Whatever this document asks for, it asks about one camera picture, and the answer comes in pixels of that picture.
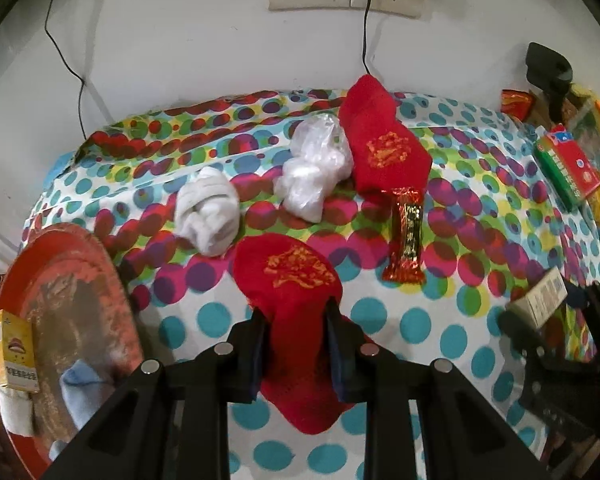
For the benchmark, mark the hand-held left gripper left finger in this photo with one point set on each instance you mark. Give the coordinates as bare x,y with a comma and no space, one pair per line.
247,355

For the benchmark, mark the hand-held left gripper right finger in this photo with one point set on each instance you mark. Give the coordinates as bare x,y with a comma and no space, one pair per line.
337,360

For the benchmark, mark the small beige carton box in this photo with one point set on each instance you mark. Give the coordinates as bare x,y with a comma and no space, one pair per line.
537,300

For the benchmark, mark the red embroidered sock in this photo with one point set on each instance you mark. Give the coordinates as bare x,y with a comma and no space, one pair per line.
385,150
292,280

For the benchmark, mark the red gold candy bar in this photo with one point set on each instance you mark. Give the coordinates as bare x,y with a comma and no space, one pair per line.
405,235

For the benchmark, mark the small white sock ball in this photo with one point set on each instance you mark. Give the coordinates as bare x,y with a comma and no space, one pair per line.
207,212

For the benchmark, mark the red round tray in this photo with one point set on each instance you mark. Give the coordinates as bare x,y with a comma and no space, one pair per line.
80,320

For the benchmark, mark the white plastic bag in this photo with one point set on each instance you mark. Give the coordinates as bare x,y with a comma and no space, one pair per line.
312,170

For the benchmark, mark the yellow carton box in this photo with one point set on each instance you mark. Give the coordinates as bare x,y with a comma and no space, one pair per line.
17,350

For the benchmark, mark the large white sock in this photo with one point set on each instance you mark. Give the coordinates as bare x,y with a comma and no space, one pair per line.
17,412

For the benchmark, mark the polka dot tablecloth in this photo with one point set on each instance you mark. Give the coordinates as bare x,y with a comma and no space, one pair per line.
430,270

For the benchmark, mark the red green medicine box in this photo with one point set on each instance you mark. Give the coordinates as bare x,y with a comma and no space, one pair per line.
567,167

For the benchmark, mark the red snack packet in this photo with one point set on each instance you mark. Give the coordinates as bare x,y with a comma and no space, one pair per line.
517,102

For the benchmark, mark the black clamp stand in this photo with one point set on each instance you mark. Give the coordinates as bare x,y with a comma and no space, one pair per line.
547,70

